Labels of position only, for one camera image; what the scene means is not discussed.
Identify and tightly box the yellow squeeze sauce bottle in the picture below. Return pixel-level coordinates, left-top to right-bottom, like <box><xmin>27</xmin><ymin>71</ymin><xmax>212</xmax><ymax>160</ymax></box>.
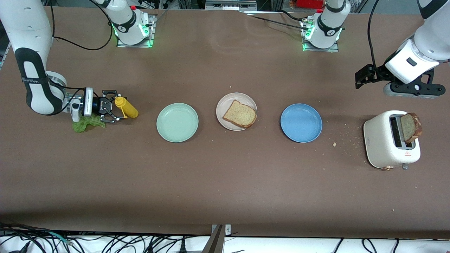
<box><xmin>115</xmin><ymin>97</ymin><xmax>139</xmax><ymax>119</ymax></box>

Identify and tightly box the green lettuce leaf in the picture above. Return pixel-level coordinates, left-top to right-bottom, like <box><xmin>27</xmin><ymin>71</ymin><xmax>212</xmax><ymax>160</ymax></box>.
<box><xmin>72</xmin><ymin>114</ymin><xmax>107</xmax><ymax>133</ymax></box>

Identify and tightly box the brown bread slice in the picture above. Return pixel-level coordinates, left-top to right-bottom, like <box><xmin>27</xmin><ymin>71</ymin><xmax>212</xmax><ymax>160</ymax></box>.
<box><xmin>400</xmin><ymin>112</ymin><xmax>423</xmax><ymax>144</ymax></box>
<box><xmin>223</xmin><ymin>99</ymin><xmax>257</xmax><ymax>129</ymax></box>

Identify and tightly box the mint green plate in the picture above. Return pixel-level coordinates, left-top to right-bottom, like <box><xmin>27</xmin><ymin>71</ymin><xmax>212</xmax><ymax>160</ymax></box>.
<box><xmin>156</xmin><ymin>103</ymin><xmax>199</xmax><ymax>143</ymax></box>

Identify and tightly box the blue plate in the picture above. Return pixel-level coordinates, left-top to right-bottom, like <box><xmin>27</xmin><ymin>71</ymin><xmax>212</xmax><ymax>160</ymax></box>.
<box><xmin>280</xmin><ymin>103</ymin><xmax>323</xmax><ymax>143</ymax></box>

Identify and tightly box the beige plate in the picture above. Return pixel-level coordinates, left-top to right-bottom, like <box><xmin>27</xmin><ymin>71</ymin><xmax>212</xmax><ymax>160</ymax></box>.
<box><xmin>216</xmin><ymin>92</ymin><xmax>258</xmax><ymax>131</ymax></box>

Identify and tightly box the white toaster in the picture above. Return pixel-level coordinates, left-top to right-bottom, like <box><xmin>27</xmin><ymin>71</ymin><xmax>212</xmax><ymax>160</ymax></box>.
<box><xmin>363</xmin><ymin>110</ymin><xmax>421</xmax><ymax>171</ymax></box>

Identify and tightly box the red box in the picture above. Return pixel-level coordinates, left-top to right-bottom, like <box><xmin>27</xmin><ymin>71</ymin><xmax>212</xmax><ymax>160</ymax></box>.
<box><xmin>291</xmin><ymin>0</ymin><xmax>326</xmax><ymax>9</ymax></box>

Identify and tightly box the grey metal bar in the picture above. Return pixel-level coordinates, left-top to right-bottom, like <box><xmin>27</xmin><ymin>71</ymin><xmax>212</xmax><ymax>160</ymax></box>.
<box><xmin>202</xmin><ymin>225</ymin><xmax>225</xmax><ymax>253</ymax></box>

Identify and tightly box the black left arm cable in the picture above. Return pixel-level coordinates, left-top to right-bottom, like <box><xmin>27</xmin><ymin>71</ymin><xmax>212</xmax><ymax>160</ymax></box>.
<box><xmin>367</xmin><ymin>0</ymin><xmax>382</xmax><ymax>71</ymax></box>

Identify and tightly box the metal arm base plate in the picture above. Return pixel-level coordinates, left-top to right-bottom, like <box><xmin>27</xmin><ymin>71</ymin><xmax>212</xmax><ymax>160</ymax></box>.
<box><xmin>117</xmin><ymin>14</ymin><xmax>155</xmax><ymax>48</ymax></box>
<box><xmin>302</xmin><ymin>18</ymin><xmax>340</xmax><ymax>52</ymax></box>

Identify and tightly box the black cable on table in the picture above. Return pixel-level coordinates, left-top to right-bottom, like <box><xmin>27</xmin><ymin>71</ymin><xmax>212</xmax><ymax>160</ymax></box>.
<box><xmin>243</xmin><ymin>11</ymin><xmax>311</xmax><ymax>31</ymax></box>

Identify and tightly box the teal-tipped cable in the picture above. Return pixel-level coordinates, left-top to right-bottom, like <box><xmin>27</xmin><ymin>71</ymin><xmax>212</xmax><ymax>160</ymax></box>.
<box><xmin>47</xmin><ymin>231</ymin><xmax>74</xmax><ymax>246</ymax></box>

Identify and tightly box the aluminium frame beam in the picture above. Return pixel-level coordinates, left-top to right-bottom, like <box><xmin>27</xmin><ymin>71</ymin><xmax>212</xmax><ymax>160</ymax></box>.
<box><xmin>206</xmin><ymin>0</ymin><xmax>257</xmax><ymax>11</ymax></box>

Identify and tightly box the metal table bracket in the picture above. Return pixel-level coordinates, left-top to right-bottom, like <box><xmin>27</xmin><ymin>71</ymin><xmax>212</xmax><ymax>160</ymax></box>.
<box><xmin>211</xmin><ymin>224</ymin><xmax>232</xmax><ymax>236</ymax></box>

